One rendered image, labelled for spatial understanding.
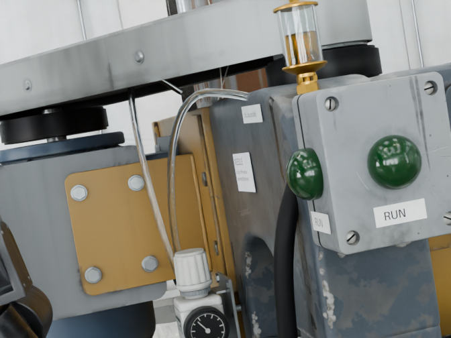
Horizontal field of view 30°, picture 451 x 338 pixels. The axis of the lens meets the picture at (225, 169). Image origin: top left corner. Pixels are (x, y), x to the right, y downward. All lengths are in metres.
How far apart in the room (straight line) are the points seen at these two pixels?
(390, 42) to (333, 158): 5.76
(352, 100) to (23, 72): 0.46
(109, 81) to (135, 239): 0.18
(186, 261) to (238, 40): 0.19
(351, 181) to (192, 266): 0.27
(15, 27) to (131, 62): 4.97
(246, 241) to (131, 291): 0.23
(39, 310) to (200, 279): 0.13
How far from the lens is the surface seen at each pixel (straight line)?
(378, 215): 0.46
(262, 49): 0.65
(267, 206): 0.59
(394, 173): 0.45
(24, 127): 0.92
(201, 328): 0.70
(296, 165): 0.46
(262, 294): 0.72
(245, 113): 0.60
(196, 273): 0.70
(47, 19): 5.71
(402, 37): 6.25
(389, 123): 0.47
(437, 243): 0.81
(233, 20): 0.67
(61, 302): 0.88
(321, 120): 0.45
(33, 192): 0.86
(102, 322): 0.91
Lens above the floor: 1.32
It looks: 3 degrees down
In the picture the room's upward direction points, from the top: 9 degrees counter-clockwise
